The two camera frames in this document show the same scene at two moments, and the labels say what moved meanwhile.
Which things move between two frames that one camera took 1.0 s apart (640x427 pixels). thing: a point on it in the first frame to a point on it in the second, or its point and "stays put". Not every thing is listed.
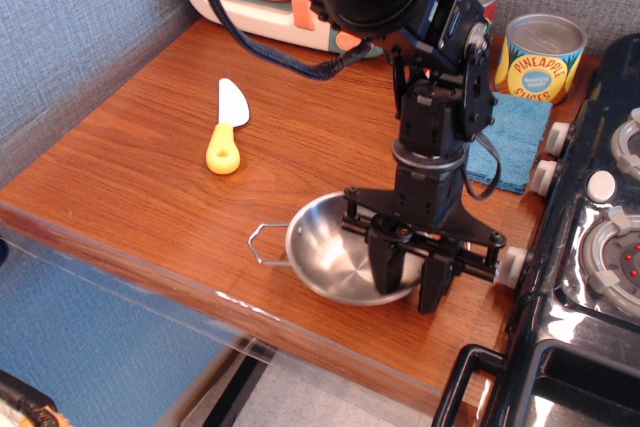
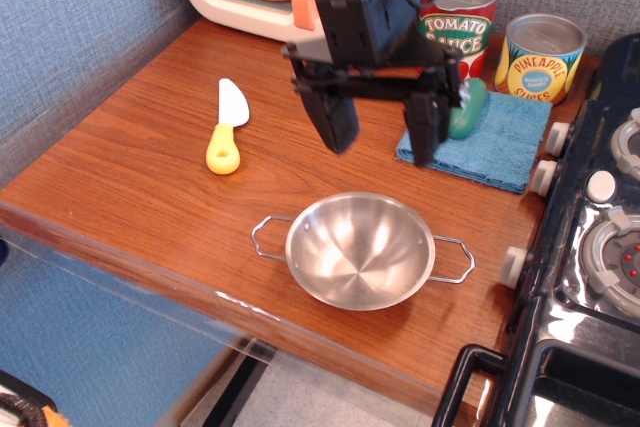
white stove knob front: [513, 262] stays put
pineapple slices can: [541, 58] stays put
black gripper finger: [387, 256] to [329, 99]
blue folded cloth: [515, 135] stays put
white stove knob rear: [556, 137] stays put
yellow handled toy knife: [222, 156] stays put
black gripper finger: [436, 278] to [429, 118]
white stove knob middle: [542, 177] stays put
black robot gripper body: [424, 208] to [375, 46]
